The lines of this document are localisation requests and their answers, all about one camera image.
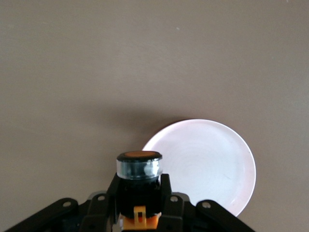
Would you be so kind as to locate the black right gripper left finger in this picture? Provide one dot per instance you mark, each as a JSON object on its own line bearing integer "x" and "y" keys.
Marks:
{"x": 96, "y": 212}

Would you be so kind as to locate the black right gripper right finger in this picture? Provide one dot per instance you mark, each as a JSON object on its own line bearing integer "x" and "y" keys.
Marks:
{"x": 178, "y": 215}

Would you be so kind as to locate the orange push-button switch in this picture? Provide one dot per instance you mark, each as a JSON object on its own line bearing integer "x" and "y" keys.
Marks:
{"x": 137, "y": 169}

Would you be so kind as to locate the pink round plate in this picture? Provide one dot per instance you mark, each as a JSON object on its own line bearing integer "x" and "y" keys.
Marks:
{"x": 207, "y": 157}

